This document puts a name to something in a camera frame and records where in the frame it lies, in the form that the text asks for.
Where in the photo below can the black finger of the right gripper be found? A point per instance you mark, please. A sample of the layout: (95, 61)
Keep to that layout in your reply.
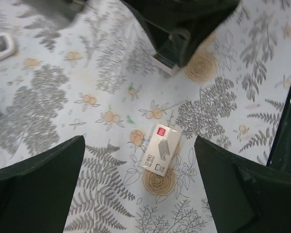
(196, 30)
(163, 26)

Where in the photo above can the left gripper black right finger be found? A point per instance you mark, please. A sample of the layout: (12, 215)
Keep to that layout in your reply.
(244, 196)

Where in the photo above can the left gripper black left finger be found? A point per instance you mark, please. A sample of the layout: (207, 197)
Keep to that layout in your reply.
(36, 193)

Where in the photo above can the small staple box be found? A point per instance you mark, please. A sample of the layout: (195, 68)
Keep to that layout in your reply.
(160, 149)

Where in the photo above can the white stapler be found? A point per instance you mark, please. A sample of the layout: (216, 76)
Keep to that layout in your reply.
(8, 46)

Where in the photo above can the grey staple strip stack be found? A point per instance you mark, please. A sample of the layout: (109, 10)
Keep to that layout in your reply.
(166, 66)

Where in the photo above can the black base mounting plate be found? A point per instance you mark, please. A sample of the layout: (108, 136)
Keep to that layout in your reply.
(280, 155)

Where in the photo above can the floral table mat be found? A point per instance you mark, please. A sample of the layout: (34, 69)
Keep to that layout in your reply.
(96, 78)

